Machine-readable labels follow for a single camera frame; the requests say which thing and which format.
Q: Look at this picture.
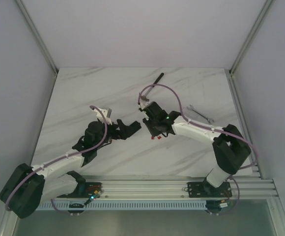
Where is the right aluminium frame post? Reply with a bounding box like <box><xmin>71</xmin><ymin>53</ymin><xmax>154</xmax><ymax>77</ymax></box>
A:
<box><xmin>229</xmin><ymin>0</ymin><xmax>275</xmax><ymax>76</ymax></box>

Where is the claw hammer black handle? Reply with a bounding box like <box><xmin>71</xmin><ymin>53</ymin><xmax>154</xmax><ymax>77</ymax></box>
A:
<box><xmin>140</xmin><ymin>73</ymin><xmax>164</xmax><ymax>102</ymax></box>

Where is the aluminium rail base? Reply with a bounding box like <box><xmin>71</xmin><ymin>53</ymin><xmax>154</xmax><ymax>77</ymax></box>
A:
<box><xmin>85</xmin><ymin>176</ymin><xmax>279</xmax><ymax>200</ymax></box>

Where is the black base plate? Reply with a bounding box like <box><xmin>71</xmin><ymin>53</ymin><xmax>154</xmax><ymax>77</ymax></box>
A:
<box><xmin>186</xmin><ymin>181</ymin><xmax>232</xmax><ymax>199</ymax></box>
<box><xmin>59</xmin><ymin>182</ymin><xmax>102</xmax><ymax>198</ymax></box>

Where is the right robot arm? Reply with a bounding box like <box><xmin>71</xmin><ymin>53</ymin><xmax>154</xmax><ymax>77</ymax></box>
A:
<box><xmin>143</xmin><ymin>111</ymin><xmax>251</xmax><ymax>197</ymax></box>

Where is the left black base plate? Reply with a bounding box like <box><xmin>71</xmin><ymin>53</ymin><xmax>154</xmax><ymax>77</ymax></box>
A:
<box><xmin>59</xmin><ymin>182</ymin><xmax>102</xmax><ymax>198</ymax></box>

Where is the aluminium frame post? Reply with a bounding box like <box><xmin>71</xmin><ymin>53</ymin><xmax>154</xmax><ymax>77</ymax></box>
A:
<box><xmin>14</xmin><ymin>0</ymin><xmax>59</xmax><ymax>76</ymax></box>
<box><xmin>229</xmin><ymin>0</ymin><xmax>275</xmax><ymax>76</ymax></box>

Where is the left aluminium frame post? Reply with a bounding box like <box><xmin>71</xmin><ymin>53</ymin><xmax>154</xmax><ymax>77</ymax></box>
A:
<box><xmin>14</xmin><ymin>0</ymin><xmax>59</xmax><ymax>76</ymax></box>

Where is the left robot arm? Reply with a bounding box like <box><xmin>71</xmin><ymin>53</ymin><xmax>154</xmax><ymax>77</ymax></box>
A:
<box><xmin>0</xmin><ymin>119</ymin><xmax>141</xmax><ymax>219</ymax></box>

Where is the white slotted cable duct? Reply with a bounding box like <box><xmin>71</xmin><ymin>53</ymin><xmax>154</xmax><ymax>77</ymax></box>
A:
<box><xmin>36</xmin><ymin>201</ymin><xmax>231</xmax><ymax>211</ymax></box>

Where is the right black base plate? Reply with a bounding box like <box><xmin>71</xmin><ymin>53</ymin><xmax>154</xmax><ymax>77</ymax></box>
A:
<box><xmin>186</xmin><ymin>181</ymin><xmax>232</xmax><ymax>199</ymax></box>

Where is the silver open-end wrench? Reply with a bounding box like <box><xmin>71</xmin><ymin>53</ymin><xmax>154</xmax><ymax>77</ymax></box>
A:
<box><xmin>187</xmin><ymin>105</ymin><xmax>214</xmax><ymax>124</ymax></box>

